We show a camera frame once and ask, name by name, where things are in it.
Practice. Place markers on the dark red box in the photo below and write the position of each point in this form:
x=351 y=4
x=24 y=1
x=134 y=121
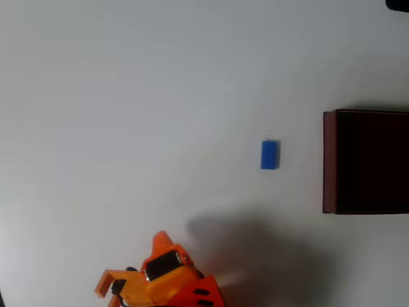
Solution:
x=367 y=163

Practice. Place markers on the small blue block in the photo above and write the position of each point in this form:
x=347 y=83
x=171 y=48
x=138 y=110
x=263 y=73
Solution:
x=270 y=154

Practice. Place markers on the orange gripper with servo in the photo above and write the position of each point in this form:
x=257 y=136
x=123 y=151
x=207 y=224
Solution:
x=169 y=279

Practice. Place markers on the black object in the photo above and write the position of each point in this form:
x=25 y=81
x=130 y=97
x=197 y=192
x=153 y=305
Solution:
x=397 y=4

